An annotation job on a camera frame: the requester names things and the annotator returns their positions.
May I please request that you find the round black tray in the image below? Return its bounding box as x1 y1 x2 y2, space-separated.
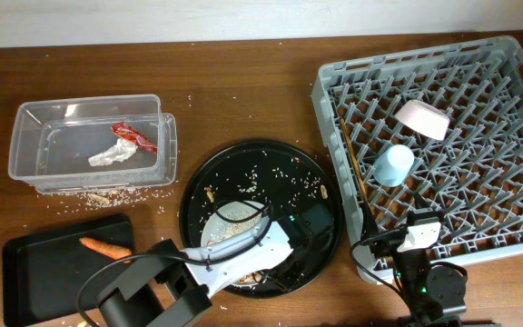
179 140 344 299

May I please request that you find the orange carrot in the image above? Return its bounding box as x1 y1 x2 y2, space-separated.
79 237 133 260

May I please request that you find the peanut shell on table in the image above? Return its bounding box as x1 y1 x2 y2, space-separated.
87 193 111 205

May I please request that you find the grey plate with scraps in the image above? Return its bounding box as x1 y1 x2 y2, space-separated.
200 201 263 287

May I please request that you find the black rectangular tray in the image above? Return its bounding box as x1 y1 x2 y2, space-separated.
2 213 134 326

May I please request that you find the light blue cup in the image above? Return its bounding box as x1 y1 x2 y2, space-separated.
373 144 415 187

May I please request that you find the red snack wrapper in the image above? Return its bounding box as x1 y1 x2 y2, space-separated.
111 122 158 154

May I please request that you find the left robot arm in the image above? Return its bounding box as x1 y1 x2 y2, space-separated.
96 203 334 326

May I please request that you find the wooden chopstick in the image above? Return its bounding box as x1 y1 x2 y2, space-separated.
340 118 369 206

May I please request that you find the peanut on tray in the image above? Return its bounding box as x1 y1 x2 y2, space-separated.
320 184 329 199

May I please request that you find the white tissue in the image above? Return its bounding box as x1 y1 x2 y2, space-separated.
88 138 138 166

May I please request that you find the grey dishwasher rack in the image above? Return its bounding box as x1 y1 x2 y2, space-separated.
311 36 523 280

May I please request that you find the clear plastic bin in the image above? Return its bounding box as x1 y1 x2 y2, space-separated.
8 94 178 194

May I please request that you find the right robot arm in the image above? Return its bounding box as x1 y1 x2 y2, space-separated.
351 193 468 326

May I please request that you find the pink bowl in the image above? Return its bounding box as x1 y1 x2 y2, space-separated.
395 100 449 141

